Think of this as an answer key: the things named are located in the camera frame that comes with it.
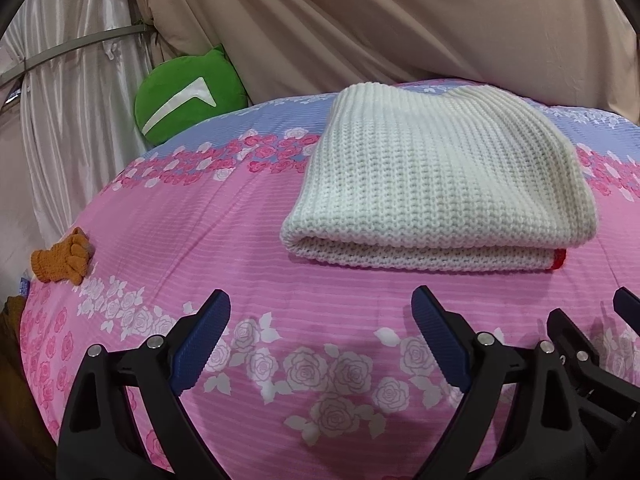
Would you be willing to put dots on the white red knitted sweater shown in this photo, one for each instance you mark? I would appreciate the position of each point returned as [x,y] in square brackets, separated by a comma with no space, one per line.
[471,180]

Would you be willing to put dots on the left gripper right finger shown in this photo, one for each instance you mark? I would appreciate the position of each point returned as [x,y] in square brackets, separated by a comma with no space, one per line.
[543,437]

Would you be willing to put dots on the green cushion white stripe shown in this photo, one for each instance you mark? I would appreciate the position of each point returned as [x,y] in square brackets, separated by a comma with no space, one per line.
[185,91]

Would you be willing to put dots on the beige draped curtain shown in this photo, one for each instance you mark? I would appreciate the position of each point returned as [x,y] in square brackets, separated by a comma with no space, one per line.
[563,52]

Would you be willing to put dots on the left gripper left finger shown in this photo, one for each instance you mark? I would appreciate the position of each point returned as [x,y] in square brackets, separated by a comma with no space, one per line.
[99,438]

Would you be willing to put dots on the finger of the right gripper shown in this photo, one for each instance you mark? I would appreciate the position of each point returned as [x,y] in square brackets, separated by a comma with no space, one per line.
[627,306]
[604,400]

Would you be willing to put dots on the white satin curtain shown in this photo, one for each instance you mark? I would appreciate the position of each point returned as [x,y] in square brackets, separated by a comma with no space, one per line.
[76,109]

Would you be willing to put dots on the grey curtain tie band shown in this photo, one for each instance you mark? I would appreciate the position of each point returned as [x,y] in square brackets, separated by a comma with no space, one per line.
[70,46]

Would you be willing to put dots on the orange knitted glove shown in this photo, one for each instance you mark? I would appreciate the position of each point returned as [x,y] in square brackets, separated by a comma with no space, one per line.
[67,260]

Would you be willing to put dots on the pink floral bed sheet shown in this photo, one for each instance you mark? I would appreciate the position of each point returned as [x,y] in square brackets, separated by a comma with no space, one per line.
[321,372]

